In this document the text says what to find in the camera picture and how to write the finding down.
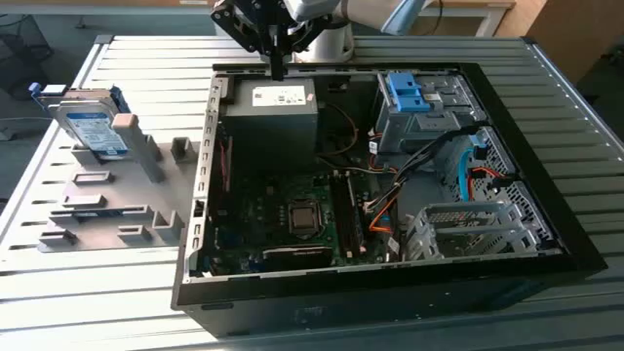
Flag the grey power supply unit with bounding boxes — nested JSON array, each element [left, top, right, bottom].
[[221, 77, 321, 165]]

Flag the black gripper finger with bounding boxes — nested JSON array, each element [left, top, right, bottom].
[[209, 2, 280, 81], [277, 21, 325, 81]]

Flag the blue wire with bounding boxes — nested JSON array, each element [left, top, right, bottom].
[[457, 134, 488, 202]]

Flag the metal disk bay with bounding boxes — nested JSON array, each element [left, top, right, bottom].
[[404, 200, 554, 261]]

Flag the white frame wooden desk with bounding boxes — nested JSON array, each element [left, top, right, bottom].
[[0, 0, 517, 37]]

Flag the red wire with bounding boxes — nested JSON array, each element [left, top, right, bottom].
[[466, 166, 517, 201]]

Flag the black open PC case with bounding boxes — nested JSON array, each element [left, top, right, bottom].
[[169, 61, 608, 337]]

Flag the green motherboard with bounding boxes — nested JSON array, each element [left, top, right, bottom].
[[208, 171, 390, 275]]

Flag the black mesh waste basket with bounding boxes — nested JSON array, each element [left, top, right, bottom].
[[0, 14, 53, 100]]

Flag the brown wooden cabinet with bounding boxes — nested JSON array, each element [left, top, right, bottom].
[[496, 0, 624, 85]]

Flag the yellow wire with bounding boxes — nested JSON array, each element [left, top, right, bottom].
[[316, 104, 360, 158]]

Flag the multicolour wire bundle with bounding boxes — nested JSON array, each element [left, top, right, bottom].
[[316, 155, 398, 176]]

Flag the hard disk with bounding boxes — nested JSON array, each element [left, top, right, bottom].
[[26, 82, 133, 162]]

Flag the black graphics card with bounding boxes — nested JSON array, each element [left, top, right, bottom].
[[261, 244, 336, 271]]

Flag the black cable bundle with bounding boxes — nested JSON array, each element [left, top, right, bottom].
[[362, 126, 477, 216]]

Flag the grey parts rack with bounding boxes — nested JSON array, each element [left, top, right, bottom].
[[36, 113, 204, 253]]

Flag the CPU socket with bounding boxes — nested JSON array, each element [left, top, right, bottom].
[[285, 198, 324, 238]]

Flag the RAM stick with label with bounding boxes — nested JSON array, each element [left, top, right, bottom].
[[70, 208, 122, 219]]

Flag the blue plastic drive latch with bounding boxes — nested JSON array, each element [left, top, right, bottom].
[[384, 72, 433, 113]]

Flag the orange wire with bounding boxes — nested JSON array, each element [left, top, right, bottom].
[[368, 210, 393, 233]]

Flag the silver CPU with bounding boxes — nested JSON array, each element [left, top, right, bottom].
[[292, 208, 317, 228]]

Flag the grey metal drive cage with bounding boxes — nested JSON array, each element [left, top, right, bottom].
[[374, 72, 488, 154]]

